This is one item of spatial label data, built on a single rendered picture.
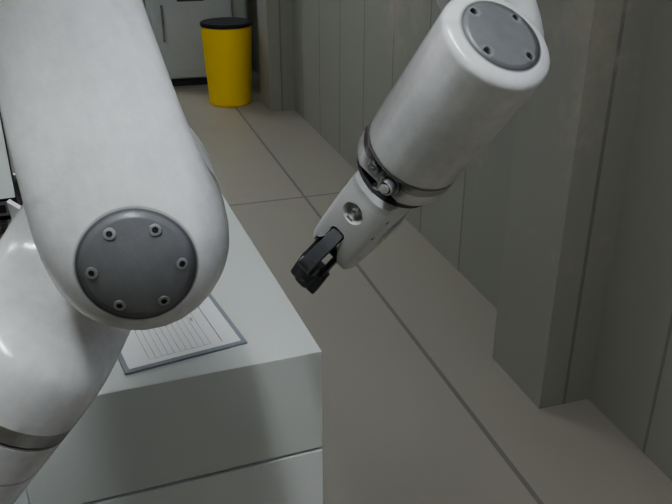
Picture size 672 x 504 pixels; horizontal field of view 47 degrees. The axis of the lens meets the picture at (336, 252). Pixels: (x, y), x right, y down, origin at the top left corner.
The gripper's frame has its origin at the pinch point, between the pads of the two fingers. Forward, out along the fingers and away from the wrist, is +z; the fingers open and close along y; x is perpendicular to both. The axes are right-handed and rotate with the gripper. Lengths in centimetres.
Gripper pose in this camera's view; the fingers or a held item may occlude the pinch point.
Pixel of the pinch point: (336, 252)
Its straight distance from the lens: 77.9
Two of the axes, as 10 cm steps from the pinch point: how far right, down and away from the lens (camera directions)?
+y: 6.2, -5.3, 5.7
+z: -3.5, 4.6, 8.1
